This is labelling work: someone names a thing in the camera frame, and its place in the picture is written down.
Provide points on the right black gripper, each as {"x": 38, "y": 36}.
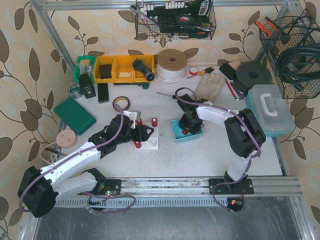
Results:
{"x": 189, "y": 125}

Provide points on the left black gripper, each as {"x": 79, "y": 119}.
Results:
{"x": 137, "y": 133}

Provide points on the beige work glove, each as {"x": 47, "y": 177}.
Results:
{"x": 209, "y": 86}

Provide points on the brown tape roll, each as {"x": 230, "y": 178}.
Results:
{"x": 121, "y": 102}

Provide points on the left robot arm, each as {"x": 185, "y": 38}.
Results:
{"x": 40, "y": 189}

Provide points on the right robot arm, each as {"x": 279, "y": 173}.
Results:
{"x": 244, "y": 133}

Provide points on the teal spring tray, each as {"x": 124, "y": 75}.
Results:
{"x": 178, "y": 134}

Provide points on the long black screwdriver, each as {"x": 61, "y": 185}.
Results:
{"x": 168, "y": 95}

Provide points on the red white tape roll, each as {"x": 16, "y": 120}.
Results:
{"x": 193, "y": 71}

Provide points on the yellow black screwdriver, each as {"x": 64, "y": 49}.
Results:
{"x": 200, "y": 73}

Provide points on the black box with sponge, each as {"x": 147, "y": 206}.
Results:
{"x": 230, "y": 69}

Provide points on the green notebook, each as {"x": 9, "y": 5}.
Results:
{"x": 75, "y": 116}

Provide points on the black pipe fitting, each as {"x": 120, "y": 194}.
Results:
{"x": 139, "y": 66}

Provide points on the yellow bin middle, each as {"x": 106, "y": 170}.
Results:
{"x": 122, "y": 69}

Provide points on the yellow bin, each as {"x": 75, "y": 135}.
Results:
{"x": 149, "y": 61}
{"x": 100, "y": 60}
{"x": 122, "y": 69}

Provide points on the black meter device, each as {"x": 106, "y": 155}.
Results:
{"x": 86, "y": 86}

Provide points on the yellow bin right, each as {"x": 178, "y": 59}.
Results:
{"x": 149, "y": 61}

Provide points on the black box in bin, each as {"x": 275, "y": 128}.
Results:
{"x": 105, "y": 71}

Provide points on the clear teal toolbox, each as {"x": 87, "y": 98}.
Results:
{"x": 270, "y": 109}

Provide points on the glass jar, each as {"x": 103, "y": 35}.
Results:
{"x": 74, "y": 91}

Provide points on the yellow bin left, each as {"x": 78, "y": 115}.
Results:
{"x": 100, "y": 60}

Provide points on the green bin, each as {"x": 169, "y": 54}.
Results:
{"x": 84, "y": 65}

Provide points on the black tape roll in basket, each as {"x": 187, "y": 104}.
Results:
{"x": 184, "y": 19}

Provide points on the silver wrench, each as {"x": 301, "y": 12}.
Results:
{"x": 136, "y": 10}

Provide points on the orange pliers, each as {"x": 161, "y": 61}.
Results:
{"x": 264, "y": 27}

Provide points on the white peg base plate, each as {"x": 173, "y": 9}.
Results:
{"x": 153, "y": 142}

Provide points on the red handled hex key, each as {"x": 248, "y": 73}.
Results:
{"x": 237, "y": 94}

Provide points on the black rail block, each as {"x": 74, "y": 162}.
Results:
{"x": 103, "y": 93}

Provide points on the white cable spool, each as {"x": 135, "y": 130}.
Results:
{"x": 171, "y": 66}

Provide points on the wire basket top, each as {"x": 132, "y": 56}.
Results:
{"x": 174, "y": 19}

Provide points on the wire basket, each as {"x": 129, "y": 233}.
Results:
{"x": 294, "y": 56}
{"x": 174, "y": 19}

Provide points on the wire basket right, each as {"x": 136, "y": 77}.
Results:
{"x": 294, "y": 56}

